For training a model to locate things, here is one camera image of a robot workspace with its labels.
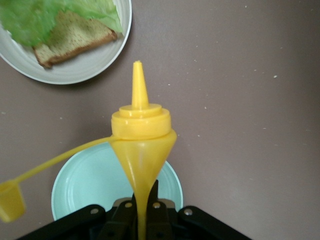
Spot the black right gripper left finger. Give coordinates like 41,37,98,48
17,192,138,240

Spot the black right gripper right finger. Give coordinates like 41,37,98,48
146,179,253,240

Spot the yellow squeeze bottle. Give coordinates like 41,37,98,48
0,60,178,240

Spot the light crust bread slice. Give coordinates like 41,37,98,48
32,9,118,70

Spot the green lettuce leaf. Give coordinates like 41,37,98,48
0,0,125,47

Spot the mint green plate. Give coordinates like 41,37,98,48
51,142,184,222

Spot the beige plate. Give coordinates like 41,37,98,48
0,0,133,85

